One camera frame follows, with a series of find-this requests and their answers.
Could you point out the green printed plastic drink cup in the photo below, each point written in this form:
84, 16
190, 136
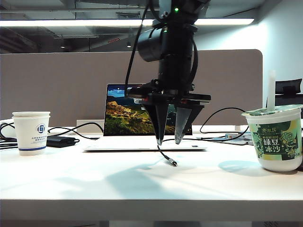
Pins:
272, 142

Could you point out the black office chair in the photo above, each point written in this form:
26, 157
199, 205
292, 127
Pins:
288, 86

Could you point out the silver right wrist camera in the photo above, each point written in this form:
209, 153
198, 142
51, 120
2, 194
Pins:
135, 92

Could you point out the taupe desk partition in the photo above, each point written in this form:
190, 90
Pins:
59, 82

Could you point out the white laptop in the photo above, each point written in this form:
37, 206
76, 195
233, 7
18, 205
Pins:
118, 118

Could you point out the black power adapter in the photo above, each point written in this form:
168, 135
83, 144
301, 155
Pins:
60, 142

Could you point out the white paper cup blue logo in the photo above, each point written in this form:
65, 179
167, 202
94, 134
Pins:
30, 137

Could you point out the colourful printed card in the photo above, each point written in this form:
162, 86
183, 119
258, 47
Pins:
233, 136

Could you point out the long ceiling light strip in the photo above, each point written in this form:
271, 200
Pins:
71, 23

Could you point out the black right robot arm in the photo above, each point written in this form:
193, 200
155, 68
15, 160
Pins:
175, 59

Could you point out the flat silver device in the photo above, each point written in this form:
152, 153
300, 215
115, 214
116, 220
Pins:
227, 141

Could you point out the white drinking straw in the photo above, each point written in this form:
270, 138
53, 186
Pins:
271, 89

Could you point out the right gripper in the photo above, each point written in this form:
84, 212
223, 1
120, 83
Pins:
184, 98

